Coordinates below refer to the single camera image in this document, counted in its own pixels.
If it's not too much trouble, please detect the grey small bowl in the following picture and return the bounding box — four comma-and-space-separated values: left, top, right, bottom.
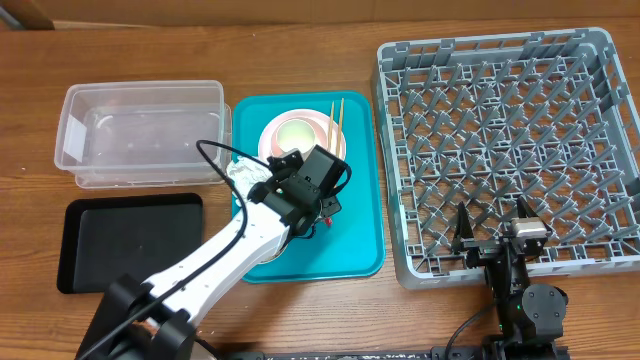
259, 242, 289, 264

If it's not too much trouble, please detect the clear plastic bin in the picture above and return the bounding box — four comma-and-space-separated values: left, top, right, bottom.
54, 80, 232, 189

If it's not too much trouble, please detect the grey dishwasher rack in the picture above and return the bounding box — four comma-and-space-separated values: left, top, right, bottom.
374, 27, 639, 289

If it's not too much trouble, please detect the white napkin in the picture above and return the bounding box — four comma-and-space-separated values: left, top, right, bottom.
226, 156, 272, 200

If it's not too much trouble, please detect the pink plate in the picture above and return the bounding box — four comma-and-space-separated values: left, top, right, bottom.
258, 109, 346, 160

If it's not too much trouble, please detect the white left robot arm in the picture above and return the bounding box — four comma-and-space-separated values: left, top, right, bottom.
77, 146, 352, 359

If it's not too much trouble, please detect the left wooden chopstick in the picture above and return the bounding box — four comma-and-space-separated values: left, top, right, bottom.
327, 101, 335, 153

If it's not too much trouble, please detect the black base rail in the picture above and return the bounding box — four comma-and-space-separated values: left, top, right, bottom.
222, 346, 571, 360

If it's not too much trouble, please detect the teal plastic tray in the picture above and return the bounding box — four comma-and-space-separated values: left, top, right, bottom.
232, 91, 385, 284

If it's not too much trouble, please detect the cream white cup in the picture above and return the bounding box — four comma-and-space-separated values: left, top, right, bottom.
276, 118, 316, 153

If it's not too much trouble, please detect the right wooden chopstick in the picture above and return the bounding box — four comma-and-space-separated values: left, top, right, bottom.
336, 98, 345, 159

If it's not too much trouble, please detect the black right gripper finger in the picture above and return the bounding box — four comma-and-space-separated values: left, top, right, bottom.
453, 202, 474, 243
516, 196, 552, 235

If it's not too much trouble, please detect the black plastic tray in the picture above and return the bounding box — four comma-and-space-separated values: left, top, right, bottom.
57, 193, 204, 294

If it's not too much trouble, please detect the wooden chopstick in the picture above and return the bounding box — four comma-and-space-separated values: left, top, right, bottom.
327, 101, 335, 153
336, 98, 345, 159

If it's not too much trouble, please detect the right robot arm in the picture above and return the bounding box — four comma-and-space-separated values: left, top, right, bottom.
443, 197, 570, 360

